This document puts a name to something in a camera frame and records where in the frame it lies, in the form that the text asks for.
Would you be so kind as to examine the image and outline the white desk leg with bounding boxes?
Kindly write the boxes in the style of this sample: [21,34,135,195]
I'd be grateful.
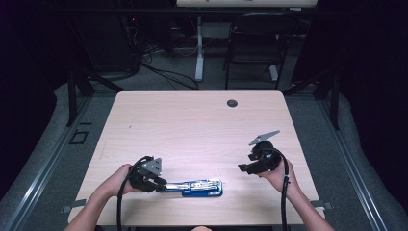
[268,64,280,82]
[194,16,206,83]

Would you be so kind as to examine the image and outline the right hand-held gripper black cable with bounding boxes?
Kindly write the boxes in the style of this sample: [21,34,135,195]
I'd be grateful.
[259,146,292,231]

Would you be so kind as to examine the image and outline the person's left hand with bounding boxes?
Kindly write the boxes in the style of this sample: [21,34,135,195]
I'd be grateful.
[97,163,142,197]

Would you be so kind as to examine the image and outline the black floor cables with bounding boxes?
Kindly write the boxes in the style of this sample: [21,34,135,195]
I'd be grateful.
[140,47,200,91]

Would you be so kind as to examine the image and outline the black metal stand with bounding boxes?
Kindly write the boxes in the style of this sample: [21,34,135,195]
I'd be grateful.
[65,67,127,127]
[282,67,342,131]

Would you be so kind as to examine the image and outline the blue stapler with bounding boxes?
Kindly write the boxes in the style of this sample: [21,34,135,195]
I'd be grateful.
[156,178,224,198]

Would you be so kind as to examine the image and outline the dark equipment cabinet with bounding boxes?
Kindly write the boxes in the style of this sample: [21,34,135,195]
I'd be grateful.
[72,13,140,73]

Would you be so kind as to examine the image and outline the hand-held gripper black cable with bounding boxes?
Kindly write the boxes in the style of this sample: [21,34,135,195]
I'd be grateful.
[259,146,292,231]
[115,155,154,231]

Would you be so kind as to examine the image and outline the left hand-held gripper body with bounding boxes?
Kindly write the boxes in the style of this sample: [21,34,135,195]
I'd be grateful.
[128,156,168,193]

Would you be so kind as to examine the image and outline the grey tape piece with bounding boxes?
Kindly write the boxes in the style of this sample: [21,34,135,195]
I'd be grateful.
[60,198,88,215]
[309,199,335,211]

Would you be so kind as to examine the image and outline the left hand-held gripper black cable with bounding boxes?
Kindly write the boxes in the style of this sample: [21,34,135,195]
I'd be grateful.
[115,155,154,231]

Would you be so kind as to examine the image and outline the person's right hand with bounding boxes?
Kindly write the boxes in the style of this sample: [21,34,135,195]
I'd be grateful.
[258,159,301,195]

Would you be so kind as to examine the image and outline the black folding chair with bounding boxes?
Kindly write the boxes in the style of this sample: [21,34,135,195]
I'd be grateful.
[223,13,298,91]

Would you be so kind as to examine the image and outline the aluminium floor rail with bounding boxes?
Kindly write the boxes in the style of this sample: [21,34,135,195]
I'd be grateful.
[5,95,94,231]
[316,95,390,231]

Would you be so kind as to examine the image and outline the dark curtain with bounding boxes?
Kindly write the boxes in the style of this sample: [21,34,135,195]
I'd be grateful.
[338,0,408,210]
[0,0,75,196]

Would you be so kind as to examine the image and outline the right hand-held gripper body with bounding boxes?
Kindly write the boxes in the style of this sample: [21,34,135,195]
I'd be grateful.
[247,129,284,174]

